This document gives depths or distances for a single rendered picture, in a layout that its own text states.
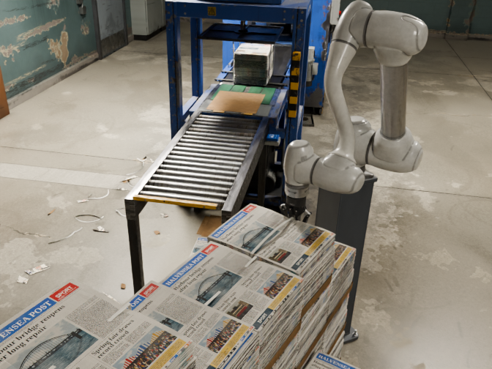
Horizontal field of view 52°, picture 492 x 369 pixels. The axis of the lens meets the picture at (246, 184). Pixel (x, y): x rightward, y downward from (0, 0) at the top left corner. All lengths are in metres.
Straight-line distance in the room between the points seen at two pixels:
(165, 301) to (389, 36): 1.16
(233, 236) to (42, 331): 0.85
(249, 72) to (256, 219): 2.60
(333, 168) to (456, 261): 2.21
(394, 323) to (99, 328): 2.26
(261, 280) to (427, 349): 1.63
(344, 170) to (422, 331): 1.64
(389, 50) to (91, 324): 1.34
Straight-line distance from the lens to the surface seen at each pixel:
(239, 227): 1.87
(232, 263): 1.70
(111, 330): 1.16
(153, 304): 1.54
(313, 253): 1.77
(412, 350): 3.06
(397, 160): 2.27
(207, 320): 1.48
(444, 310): 3.38
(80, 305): 1.23
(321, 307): 2.00
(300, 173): 1.80
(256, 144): 3.21
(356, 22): 1.95
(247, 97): 4.07
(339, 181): 1.74
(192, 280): 1.63
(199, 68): 4.33
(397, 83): 2.04
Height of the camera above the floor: 2.08
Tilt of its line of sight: 28 degrees down
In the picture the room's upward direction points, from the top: 2 degrees clockwise
